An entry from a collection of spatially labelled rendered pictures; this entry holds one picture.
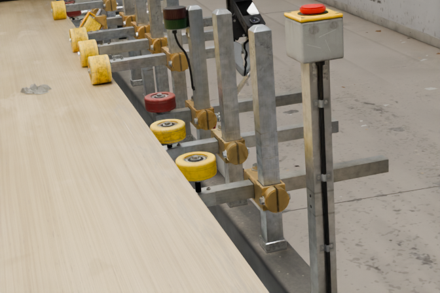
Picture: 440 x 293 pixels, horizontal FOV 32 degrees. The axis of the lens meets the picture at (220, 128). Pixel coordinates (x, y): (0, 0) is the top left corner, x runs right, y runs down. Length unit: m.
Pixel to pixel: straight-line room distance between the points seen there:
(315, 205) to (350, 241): 1.91
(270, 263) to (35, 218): 0.47
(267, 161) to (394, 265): 1.56
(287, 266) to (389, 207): 1.98
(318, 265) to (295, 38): 0.39
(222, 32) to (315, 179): 0.53
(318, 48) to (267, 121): 0.34
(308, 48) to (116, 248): 0.42
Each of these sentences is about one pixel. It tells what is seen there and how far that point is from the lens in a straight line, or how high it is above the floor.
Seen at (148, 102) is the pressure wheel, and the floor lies 0.90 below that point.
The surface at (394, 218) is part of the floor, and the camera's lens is 3.38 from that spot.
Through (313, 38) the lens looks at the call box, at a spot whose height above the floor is 1.19.
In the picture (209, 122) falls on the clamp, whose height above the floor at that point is 0.84.
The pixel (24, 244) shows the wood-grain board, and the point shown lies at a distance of 1.28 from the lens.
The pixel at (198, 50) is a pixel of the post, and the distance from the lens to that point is 1.94.
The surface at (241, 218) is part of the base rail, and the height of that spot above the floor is 0.70.
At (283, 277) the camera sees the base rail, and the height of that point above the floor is 0.70.
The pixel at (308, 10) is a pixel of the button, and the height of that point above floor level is 1.23.
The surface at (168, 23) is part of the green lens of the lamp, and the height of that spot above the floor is 1.10.
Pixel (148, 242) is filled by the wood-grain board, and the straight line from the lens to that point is 1.22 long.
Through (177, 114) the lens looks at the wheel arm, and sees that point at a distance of 2.01.
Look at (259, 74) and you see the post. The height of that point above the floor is 1.07.
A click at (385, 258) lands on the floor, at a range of 3.06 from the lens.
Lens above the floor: 1.43
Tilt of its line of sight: 18 degrees down
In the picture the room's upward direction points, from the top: 5 degrees counter-clockwise
